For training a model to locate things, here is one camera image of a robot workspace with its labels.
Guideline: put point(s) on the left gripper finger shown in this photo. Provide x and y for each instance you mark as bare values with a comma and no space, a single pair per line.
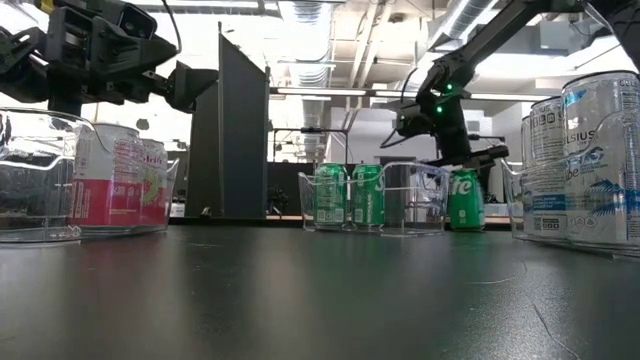
192,87

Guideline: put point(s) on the green Sprite soda can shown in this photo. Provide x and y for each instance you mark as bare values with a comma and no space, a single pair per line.
330,195
465,205
368,197

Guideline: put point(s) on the clear plastic bin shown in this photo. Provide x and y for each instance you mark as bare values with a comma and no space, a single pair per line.
40,200
420,200
515,210

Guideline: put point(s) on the red and white soda can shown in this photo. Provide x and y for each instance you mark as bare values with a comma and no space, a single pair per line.
155,200
107,200

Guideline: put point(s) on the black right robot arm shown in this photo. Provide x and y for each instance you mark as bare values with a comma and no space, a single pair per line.
480,45

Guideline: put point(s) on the black partition panel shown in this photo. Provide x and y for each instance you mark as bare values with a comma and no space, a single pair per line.
240,150

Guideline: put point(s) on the long ceiling light bar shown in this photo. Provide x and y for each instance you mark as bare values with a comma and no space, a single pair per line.
320,92

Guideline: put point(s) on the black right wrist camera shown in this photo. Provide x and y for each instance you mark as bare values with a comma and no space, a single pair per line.
415,120

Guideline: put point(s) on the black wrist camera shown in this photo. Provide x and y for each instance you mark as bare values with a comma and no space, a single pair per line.
415,120
137,22

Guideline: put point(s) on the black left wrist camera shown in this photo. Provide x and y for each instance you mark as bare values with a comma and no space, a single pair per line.
137,22

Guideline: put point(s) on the silver ceiling air duct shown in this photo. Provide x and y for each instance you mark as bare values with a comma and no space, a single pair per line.
310,75
465,22

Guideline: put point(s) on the black metal gate frame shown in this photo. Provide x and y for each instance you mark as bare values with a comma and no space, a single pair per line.
310,130

